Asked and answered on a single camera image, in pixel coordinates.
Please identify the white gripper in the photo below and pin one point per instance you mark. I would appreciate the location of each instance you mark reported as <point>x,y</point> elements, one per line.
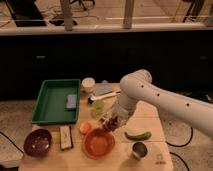
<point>120,114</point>

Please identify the dark purple grape bunch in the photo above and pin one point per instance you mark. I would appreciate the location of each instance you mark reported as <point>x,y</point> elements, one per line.
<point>110,125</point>

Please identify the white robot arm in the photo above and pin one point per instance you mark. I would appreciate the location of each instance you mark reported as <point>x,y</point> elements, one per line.
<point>137,86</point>

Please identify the red bowl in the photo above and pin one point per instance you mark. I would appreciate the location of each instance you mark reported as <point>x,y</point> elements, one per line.
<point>97,143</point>

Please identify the dark purple bowl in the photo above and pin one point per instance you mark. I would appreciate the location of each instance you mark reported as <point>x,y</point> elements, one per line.
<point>38,143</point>

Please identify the orange fruit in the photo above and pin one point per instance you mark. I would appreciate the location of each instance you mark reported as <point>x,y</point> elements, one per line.
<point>85,127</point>

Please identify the green pepper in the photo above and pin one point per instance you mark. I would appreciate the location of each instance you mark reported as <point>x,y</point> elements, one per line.
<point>139,137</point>

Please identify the white cup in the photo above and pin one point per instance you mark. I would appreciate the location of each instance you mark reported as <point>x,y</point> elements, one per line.
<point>88,84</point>

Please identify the small metal cup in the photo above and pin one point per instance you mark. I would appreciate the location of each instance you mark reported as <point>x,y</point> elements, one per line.
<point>139,150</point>

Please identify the wooden block eraser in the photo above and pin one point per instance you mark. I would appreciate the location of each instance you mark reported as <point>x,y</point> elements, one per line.
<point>65,138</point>

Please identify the green plastic tray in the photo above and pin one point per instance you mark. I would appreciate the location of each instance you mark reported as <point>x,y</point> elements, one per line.
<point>50,107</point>

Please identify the white handled brush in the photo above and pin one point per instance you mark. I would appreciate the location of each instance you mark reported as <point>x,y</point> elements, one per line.
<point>93,98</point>

